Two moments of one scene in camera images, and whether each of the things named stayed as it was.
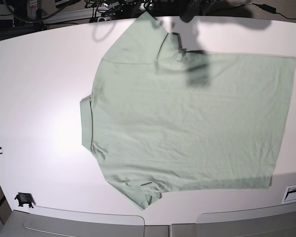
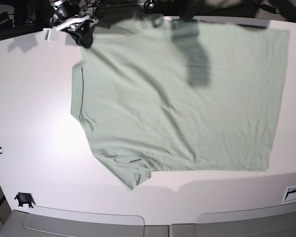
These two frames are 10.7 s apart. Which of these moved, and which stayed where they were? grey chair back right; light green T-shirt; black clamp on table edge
Moved: light green T-shirt
Stayed: grey chair back right; black clamp on table edge
